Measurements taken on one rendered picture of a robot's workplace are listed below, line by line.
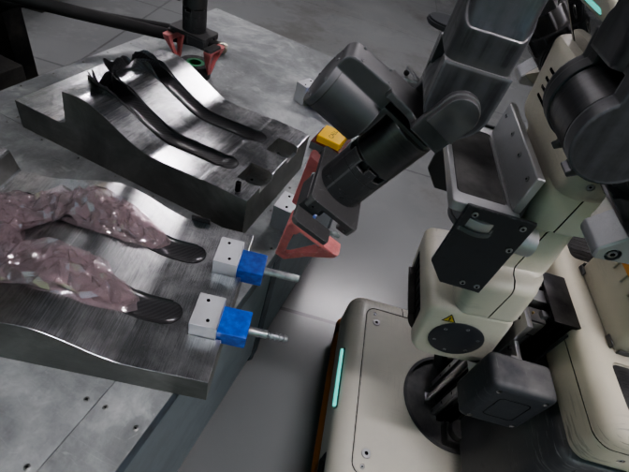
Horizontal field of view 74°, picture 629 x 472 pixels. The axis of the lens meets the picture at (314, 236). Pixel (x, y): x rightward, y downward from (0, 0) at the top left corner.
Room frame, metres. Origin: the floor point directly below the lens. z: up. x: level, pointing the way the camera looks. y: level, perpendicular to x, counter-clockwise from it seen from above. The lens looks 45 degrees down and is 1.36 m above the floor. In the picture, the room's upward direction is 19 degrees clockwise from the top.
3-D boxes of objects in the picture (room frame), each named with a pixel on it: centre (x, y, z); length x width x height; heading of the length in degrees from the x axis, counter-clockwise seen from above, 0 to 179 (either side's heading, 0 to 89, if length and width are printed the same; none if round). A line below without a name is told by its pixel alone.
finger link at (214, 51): (1.00, 0.41, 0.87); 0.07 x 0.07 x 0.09; 80
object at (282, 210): (0.57, 0.02, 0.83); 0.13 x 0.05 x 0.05; 81
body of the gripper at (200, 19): (1.01, 0.45, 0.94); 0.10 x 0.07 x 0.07; 80
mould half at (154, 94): (0.68, 0.35, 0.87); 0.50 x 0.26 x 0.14; 79
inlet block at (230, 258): (0.40, 0.07, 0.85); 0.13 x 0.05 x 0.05; 97
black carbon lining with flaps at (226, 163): (0.67, 0.33, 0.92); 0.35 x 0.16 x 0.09; 79
